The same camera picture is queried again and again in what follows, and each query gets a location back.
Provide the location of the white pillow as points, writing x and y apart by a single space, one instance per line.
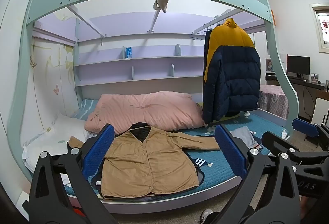
51 136

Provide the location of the white panel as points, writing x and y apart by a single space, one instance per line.
320 109

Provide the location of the grey folded cloth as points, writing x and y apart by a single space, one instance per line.
243 136

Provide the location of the window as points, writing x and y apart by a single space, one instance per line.
322 26

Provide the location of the person's shoe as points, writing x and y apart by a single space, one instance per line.
205 216

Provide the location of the purple wall shelf unit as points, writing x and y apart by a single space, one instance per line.
144 61

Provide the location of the butterfly-print wardrobe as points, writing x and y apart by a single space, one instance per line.
51 72

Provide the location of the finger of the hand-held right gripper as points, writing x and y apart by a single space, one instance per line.
305 127
277 140

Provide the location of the small photo frame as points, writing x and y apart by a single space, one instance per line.
314 77

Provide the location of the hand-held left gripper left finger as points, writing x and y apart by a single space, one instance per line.
99 148

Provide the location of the black computer monitor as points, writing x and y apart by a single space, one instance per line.
298 64

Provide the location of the dark desk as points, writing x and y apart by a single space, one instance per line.
308 84

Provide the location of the yellow and navy puffer jacket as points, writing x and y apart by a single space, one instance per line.
231 72

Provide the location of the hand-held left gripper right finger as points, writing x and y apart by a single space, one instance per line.
227 149

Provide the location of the pink quilt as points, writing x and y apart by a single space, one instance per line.
144 108

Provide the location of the tan quilted jacket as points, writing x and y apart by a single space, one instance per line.
149 159

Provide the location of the small blue box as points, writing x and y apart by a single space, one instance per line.
129 52

